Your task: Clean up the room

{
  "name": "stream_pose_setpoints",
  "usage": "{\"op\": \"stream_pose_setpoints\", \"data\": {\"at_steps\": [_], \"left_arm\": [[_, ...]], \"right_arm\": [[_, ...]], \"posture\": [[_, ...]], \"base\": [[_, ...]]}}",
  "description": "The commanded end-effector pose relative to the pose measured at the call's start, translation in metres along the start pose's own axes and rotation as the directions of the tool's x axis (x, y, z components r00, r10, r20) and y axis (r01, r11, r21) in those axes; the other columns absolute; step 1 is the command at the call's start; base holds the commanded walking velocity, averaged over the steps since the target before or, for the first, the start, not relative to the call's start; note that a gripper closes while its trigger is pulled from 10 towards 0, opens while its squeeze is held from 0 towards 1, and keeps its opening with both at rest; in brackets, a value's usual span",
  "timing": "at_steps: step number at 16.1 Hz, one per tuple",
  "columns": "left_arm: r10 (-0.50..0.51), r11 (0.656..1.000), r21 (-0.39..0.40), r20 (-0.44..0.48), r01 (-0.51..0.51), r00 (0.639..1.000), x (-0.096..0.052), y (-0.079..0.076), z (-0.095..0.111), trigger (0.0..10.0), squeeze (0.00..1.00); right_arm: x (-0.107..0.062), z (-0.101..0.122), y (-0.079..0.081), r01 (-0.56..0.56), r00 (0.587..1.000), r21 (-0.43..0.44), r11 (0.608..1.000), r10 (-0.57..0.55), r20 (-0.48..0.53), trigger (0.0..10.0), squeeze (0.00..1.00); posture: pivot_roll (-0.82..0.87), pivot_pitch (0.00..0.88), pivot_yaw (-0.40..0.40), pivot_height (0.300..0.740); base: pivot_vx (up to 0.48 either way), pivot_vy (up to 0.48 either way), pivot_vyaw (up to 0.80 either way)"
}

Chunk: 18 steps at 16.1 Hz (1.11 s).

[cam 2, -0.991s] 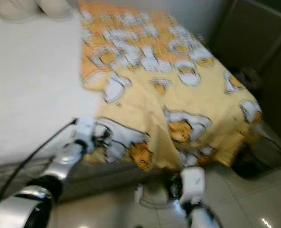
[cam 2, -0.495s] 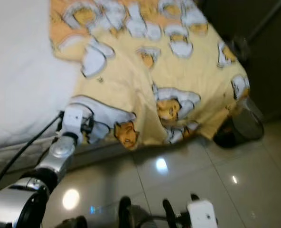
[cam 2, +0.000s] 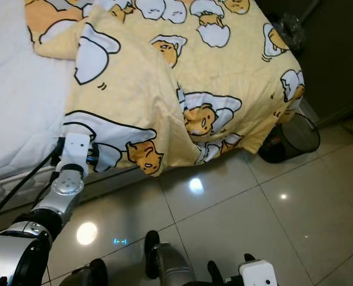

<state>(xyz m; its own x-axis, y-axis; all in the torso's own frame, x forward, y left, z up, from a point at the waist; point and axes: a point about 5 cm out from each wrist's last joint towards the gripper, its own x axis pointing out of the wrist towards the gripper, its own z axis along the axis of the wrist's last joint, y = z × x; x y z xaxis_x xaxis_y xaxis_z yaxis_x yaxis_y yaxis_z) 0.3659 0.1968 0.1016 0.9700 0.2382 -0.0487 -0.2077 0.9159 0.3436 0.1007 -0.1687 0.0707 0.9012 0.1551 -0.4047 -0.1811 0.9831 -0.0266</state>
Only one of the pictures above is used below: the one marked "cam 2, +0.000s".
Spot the white quilted mattress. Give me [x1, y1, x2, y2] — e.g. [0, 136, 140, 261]
[0, 0, 165, 200]

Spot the yellow cartoon print blanket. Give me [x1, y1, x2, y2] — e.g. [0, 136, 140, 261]
[24, 0, 305, 176]

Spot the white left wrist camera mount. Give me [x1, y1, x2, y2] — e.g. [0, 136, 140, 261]
[60, 132, 91, 174]

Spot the dark wooden cabinet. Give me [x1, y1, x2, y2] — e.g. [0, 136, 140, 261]
[254, 0, 353, 129]

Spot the black mesh waste bin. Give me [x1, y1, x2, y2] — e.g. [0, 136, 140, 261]
[257, 112, 321, 164]

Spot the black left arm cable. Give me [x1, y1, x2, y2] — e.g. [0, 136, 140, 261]
[0, 138, 67, 234]

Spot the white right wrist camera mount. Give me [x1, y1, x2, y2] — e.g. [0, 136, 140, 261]
[239, 260, 278, 286]

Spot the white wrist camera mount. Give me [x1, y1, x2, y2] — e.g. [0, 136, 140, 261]
[60, 132, 91, 174]
[239, 260, 278, 286]

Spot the grey crumpled plastic bag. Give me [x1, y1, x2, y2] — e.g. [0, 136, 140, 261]
[281, 13, 305, 51]

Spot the grey robot left leg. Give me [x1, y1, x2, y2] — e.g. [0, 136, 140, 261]
[74, 258, 109, 286]

